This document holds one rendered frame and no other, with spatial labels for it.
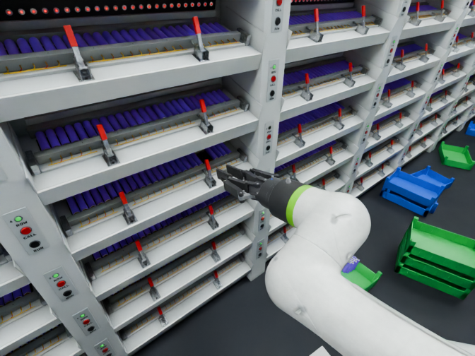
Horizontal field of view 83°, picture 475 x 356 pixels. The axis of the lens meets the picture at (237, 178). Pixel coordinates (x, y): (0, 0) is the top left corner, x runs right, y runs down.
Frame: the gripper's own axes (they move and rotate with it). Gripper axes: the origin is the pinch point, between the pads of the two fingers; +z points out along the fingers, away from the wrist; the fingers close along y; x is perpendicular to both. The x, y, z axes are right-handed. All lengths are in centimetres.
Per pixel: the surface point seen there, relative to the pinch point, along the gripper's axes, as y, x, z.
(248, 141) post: 18.0, 1.9, 13.1
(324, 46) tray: 46, 28, 2
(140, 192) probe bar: -21.2, -2.2, 16.3
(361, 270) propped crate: 66, -80, -5
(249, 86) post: 18.1, 20.5, 8.8
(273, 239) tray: 37, -61, 28
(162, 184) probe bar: -14.2, -2.3, 16.1
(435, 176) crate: 187, -78, 6
